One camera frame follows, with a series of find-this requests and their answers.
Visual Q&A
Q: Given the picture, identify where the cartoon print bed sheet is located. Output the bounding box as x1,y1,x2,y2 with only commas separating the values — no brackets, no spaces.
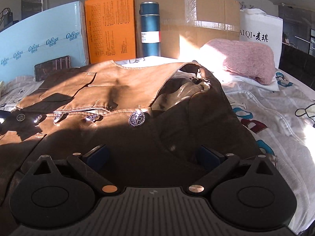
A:
0,56,315,235

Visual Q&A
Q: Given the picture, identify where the black leather sofa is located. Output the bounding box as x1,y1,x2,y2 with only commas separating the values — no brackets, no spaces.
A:
279,44,315,90

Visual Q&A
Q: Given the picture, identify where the brown leather vest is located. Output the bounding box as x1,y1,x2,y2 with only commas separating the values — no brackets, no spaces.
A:
1,61,260,235

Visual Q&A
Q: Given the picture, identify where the large cardboard box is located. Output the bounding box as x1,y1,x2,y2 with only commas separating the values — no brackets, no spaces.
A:
134,0,240,59

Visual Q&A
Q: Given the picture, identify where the blue thermos bottle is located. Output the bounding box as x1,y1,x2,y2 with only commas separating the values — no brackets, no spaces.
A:
139,1,161,57

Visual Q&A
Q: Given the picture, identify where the pink knitted sweater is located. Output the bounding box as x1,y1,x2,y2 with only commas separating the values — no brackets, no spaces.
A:
199,39,275,85

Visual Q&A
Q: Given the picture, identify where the orange box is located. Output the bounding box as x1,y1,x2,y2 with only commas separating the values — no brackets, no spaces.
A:
84,0,136,64

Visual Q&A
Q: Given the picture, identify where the white folded cloth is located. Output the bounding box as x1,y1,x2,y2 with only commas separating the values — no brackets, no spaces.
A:
214,72,280,92

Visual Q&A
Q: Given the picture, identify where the white shopping bag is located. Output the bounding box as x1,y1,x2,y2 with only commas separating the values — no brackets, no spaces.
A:
240,9,283,68

